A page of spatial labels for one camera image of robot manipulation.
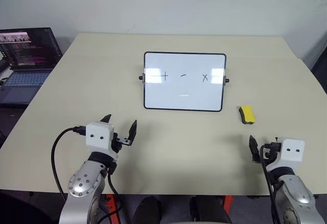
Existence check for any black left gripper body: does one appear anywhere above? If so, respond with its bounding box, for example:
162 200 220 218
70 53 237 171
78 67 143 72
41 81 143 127
110 132 132 154

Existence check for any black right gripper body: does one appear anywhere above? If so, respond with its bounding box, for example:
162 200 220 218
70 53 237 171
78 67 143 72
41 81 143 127
259 142 282 164

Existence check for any yellow and black eraser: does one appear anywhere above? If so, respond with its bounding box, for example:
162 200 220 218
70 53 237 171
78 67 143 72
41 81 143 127
238 105 257 126

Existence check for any red table leg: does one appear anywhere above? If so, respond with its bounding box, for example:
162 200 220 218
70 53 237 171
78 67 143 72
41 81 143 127
105 194 121 224
223 195 233 210

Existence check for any black-framed small whiteboard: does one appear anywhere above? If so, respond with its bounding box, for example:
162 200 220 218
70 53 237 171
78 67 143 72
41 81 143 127
143 52 227 113

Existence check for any dark furniture piece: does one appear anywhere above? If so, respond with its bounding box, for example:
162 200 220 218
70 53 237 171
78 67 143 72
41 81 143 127
310 33 327 95

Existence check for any open dark laptop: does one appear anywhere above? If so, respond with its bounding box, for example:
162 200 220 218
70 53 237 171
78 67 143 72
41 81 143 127
0 27 63 108

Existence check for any large dark rounded shape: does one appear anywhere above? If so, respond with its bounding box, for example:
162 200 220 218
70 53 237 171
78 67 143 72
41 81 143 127
0 190 66 224

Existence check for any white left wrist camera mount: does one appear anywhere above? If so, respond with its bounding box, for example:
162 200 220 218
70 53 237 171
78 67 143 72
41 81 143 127
85 121 114 156

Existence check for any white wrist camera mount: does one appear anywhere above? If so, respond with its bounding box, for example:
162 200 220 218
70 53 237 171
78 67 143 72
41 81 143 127
276 137 306 169
85 121 114 156

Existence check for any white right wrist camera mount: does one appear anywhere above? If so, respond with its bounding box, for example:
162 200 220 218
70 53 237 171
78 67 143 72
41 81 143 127
276 137 306 169

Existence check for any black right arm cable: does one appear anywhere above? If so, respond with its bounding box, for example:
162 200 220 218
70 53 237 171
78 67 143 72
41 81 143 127
260 144 279 224

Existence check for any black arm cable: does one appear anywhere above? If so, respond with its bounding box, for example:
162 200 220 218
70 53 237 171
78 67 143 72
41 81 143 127
51 124 123 224
260 144 279 224

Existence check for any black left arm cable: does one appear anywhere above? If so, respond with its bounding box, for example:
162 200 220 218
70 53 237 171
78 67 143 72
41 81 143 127
51 124 123 224

